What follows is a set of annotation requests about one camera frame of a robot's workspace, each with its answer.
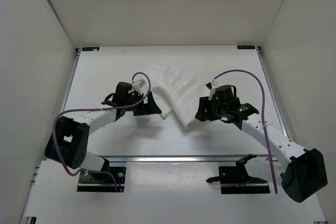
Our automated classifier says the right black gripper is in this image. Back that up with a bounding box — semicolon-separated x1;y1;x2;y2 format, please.
195;96;227;122

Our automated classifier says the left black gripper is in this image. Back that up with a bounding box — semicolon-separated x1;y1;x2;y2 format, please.
125;90;162;116

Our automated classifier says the white skirt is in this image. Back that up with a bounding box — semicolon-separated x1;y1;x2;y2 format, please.
141;65;209;130

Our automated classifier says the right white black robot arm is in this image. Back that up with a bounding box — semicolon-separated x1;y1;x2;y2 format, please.
195;83;328;202

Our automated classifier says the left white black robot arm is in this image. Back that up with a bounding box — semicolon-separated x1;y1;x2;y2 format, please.
45;81;162;181

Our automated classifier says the right blue corner label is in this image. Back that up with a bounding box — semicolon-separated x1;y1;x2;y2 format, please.
237;45;255;50

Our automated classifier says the blue corner label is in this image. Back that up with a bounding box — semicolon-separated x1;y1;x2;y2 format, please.
237;45;255;50
81;47;100;51

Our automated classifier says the left blue corner label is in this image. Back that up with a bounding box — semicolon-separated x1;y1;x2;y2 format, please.
81;47;100;51

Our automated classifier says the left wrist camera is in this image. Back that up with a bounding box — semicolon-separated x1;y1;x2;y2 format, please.
132;79;146;94

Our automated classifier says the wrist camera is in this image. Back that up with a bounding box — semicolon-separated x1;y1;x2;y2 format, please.
206;81;219;100
132;79;146;94

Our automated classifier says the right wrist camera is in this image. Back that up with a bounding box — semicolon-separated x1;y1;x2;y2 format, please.
206;81;219;100

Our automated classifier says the aluminium table frame rail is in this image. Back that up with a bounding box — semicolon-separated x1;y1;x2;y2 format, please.
103;154;271;164

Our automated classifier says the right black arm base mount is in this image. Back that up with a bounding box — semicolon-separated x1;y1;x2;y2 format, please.
206;154;270;195

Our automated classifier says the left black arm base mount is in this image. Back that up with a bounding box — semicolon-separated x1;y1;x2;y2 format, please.
77;166;127;193

